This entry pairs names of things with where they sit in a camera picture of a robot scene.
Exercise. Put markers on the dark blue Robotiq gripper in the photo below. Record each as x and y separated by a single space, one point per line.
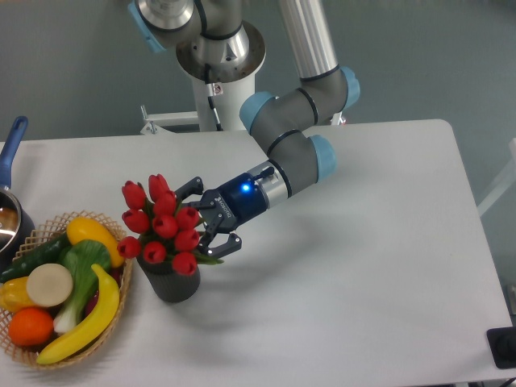
224 209

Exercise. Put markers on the red tulip bouquet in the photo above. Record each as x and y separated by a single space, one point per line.
167 231

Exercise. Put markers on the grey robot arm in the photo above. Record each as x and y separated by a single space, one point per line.
294 161

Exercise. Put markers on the dark grey ribbed vase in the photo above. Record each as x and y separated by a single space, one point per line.
168 284

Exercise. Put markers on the yellow banana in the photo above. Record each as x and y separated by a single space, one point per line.
91 327

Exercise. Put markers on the yellow squash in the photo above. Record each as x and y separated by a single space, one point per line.
82 228

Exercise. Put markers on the green bok choy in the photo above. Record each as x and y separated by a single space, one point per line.
78 260

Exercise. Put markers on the green cucumber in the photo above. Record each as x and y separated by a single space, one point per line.
46 253

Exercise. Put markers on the beige round radish slice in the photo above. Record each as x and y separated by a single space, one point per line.
49 285

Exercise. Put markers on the woven wicker basket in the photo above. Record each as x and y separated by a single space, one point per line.
42 234

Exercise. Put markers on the orange fruit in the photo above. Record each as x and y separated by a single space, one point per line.
30 327

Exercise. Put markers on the yellow bell pepper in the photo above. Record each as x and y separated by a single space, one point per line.
14 295

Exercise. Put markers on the black device at edge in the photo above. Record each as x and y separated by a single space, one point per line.
502 346

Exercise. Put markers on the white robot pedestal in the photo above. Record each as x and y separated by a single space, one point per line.
222 73

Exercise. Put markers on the blue handled saucepan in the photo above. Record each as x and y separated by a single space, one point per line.
16 224

